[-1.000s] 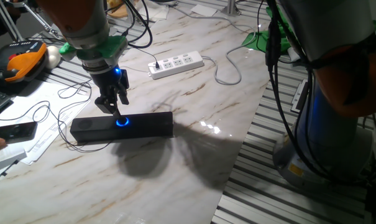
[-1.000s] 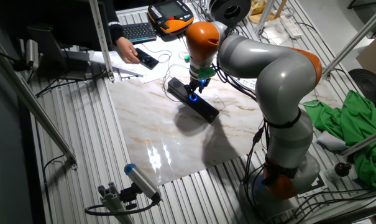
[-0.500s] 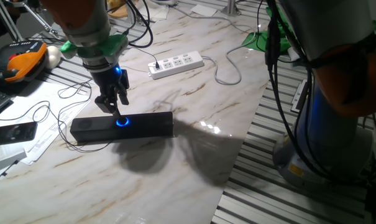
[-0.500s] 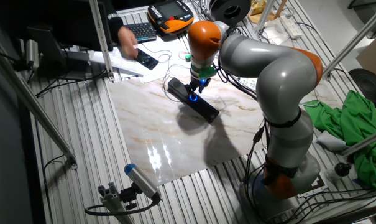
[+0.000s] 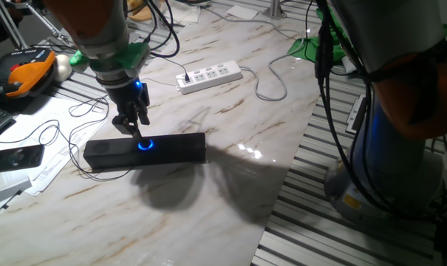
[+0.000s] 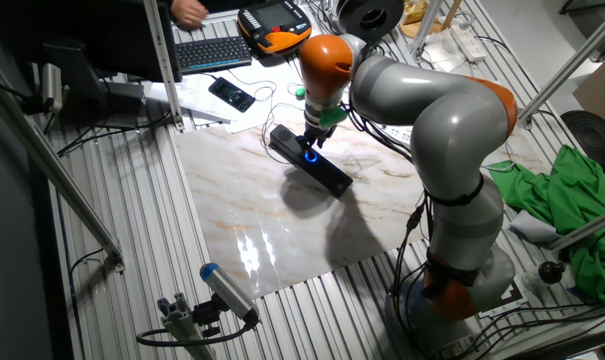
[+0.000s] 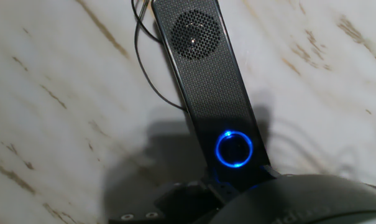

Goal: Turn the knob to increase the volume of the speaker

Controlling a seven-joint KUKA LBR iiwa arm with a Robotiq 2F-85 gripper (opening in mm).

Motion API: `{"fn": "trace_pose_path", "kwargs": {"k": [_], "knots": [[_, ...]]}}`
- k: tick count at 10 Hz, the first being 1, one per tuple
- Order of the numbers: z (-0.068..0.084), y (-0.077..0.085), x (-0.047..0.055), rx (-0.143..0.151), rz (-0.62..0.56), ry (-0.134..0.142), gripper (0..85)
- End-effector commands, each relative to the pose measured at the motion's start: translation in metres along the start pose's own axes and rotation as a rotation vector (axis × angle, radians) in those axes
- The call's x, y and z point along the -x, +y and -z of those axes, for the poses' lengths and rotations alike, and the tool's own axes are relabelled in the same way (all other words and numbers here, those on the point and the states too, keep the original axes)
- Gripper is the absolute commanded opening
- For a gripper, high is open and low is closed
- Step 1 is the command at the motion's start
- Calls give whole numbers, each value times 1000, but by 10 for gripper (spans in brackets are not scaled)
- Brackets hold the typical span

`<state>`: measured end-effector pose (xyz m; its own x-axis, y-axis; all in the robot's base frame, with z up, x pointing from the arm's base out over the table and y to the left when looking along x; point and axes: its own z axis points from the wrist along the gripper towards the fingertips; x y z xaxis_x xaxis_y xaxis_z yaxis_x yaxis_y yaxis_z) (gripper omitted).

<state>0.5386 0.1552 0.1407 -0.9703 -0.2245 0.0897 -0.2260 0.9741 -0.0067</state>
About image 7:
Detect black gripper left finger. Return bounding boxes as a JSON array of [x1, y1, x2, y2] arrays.
[[108, 176, 240, 224]]

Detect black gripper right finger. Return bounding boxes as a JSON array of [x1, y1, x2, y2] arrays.
[[260, 164, 282, 180]]

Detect blue-lit speaker volume knob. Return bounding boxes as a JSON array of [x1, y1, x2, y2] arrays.
[[214, 129, 254, 169]]

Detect black speaker bar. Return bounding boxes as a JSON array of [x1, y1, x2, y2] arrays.
[[150, 0, 272, 187]]

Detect thin black speaker cable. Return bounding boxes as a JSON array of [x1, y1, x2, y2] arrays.
[[131, 0, 188, 113]]

